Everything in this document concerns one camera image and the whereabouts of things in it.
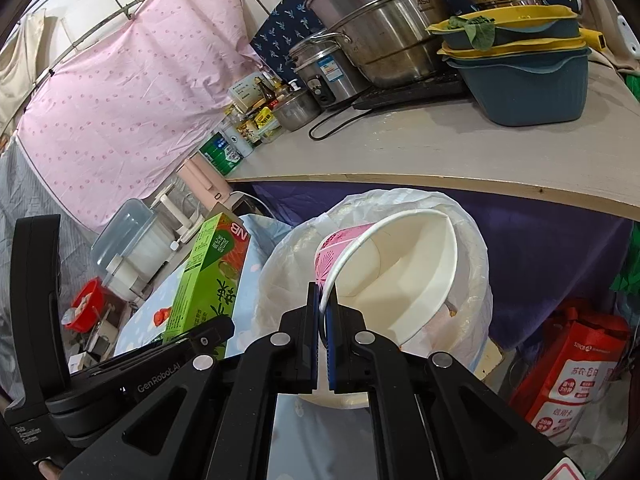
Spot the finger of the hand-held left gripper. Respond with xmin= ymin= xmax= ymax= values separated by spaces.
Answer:
xmin=165 ymin=316 xmax=236 ymax=361

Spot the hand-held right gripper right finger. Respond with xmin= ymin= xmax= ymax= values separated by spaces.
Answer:
xmin=322 ymin=300 xmax=566 ymax=480

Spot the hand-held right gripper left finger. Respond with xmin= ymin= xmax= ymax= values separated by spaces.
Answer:
xmin=65 ymin=282 xmax=321 ymax=480

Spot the lime green tall carton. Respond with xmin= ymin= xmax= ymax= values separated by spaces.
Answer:
xmin=162 ymin=212 xmax=251 ymax=361

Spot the pink paper cup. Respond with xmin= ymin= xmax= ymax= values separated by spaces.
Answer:
xmin=314 ymin=208 xmax=458 ymax=351

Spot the red plastic basin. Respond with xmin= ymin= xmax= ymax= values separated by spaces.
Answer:
xmin=64 ymin=277 xmax=106 ymax=332

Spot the white cylindrical appliance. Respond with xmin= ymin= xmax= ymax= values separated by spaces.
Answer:
xmin=102 ymin=252 xmax=151 ymax=303

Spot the white dish box blue lid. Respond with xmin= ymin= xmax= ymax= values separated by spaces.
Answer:
xmin=90 ymin=199 xmax=176 ymax=281

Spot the white glass kettle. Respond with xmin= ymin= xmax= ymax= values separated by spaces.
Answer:
xmin=150 ymin=182 xmax=206 ymax=246

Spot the grey patterned cloth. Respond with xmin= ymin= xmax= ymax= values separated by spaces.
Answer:
xmin=0 ymin=140 xmax=108 ymax=401

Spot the pink electric kettle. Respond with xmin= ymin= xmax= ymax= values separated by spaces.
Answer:
xmin=176 ymin=157 xmax=233 ymax=211

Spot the white bottle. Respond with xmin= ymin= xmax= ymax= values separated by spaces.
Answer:
xmin=222 ymin=115 xmax=256 ymax=158

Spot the dark sauce bottle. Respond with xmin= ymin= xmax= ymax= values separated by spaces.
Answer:
xmin=240 ymin=120 xmax=263 ymax=148

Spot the pink dotted cloth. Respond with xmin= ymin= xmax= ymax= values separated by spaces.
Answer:
xmin=17 ymin=0 xmax=261 ymax=233

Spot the yellow packet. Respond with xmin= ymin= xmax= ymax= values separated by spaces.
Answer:
xmin=252 ymin=107 xmax=278 ymax=131

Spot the wooden counter board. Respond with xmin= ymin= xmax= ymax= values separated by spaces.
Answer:
xmin=225 ymin=47 xmax=640 ymax=221

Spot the purple cloth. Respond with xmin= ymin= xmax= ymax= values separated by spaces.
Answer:
xmin=250 ymin=182 xmax=633 ymax=351

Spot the small steel pot with lid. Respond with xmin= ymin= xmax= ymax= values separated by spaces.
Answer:
xmin=272 ymin=89 xmax=321 ymax=132

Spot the white green printed box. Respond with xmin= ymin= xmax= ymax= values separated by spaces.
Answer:
xmin=227 ymin=72 xmax=266 ymax=113

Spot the red shopping bag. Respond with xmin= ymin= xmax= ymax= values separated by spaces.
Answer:
xmin=510 ymin=300 xmax=631 ymax=446

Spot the cream hanging cloth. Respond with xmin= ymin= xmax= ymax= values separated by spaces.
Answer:
xmin=0 ymin=10 xmax=46 ymax=126

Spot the red label sauce bottle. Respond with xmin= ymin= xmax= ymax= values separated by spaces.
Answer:
xmin=257 ymin=72 xmax=281 ymax=107

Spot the black induction cooker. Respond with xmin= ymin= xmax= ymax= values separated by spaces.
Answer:
xmin=352 ymin=72 xmax=473 ymax=111

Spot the steel rice cooker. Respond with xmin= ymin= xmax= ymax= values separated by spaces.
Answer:
xmin=289 ymin=32 xmax=373 ymax=111

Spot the large blue plastic basin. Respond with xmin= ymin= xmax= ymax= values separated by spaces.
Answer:
xmin=447 ymin=47 xmax=593 ymax=127

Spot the large steel steamer pot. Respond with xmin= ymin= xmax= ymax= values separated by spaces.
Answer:
xmin=299 ymin=0 xmax=453 ymax=88

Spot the green vegetable leaf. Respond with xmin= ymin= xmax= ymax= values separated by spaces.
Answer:
xmin=447 ymin=15 xmax=496 ymax=51

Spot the large yellow strainer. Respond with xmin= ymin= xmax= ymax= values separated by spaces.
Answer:
xmin=439 ymin=35 xmax=592 ymax=59

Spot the small blue plastic basin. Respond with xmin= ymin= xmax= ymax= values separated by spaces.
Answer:
xmin=430 ymin=12 xmax=583 ymax=53

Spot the small yellow strainer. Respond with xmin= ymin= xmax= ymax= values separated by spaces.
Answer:
xmin=426 ymin=4 xmax=581 ymax=33

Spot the white power strip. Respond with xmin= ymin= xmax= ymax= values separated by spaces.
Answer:
xmin=615 ymin=12 xmax=640 ymax=58

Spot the black power cable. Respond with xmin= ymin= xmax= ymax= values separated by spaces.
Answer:
xmin=308 ymin=100 xmax=381 ymax=142

